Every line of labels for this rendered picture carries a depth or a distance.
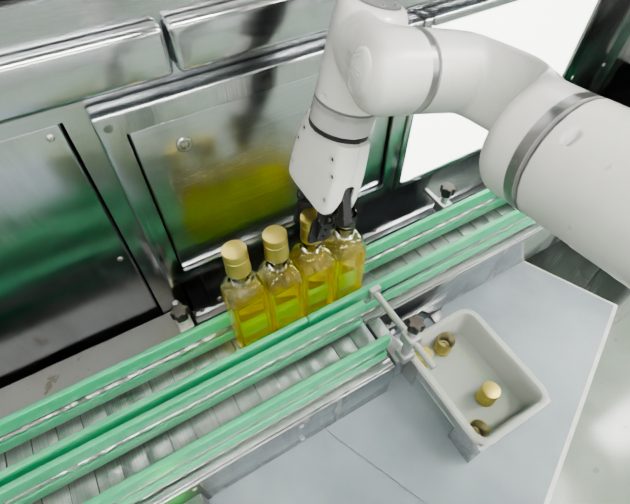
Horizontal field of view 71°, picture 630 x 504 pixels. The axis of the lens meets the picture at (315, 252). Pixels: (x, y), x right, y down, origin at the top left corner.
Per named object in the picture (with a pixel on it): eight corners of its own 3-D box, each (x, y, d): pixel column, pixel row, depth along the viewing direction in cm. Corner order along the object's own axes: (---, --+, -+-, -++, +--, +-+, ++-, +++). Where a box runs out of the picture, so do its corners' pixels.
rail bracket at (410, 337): (375, 306, 85) (383, 268, 75) (432, 380, 76) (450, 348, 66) (362, 313, 84) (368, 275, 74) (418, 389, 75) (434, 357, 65)
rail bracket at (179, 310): (195, 319, 84) (178, 279, 73) (209, 348, 80) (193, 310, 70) (175, 328, 83) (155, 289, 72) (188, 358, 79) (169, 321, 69)
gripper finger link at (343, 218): (335, 159, 53) (315, 176, 58) (355, 220, 52) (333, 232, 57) (343, 158, 54) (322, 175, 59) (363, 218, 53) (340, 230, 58)
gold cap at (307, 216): (316, 223, 67) (317, 203, 63) (328, 239, 65) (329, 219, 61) (295, 232, 65) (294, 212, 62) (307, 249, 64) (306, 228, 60)
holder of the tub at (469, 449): (441, 307, 100) (449, 289, 94) (534, 415, 85) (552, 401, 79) (379, 343, 95) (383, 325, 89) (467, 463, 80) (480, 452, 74)
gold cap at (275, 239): (283, 240, 64) (281, 220, 61) (293, 258, 63) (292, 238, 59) (260, 249, 64) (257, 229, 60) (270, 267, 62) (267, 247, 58)
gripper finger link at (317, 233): (316, 204, 57) (305, 240, 62) (328, 220, 56) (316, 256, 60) (336, 200, 59) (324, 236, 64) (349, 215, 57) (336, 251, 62)
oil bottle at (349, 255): (344, 288, 88) (351, 214, 71) (359, 309, 85) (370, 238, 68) (319, 300, 86) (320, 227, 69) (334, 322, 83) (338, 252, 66)
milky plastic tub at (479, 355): (458, 324, 97) (469, 303, 90) (537, 414, 85) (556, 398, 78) (393, 361, 92) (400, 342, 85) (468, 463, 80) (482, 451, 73)
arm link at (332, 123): (296, 78, 51) (292, 101, 53) (336, 120, 46) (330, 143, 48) (349, 76, 54) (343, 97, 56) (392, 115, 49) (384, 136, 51)
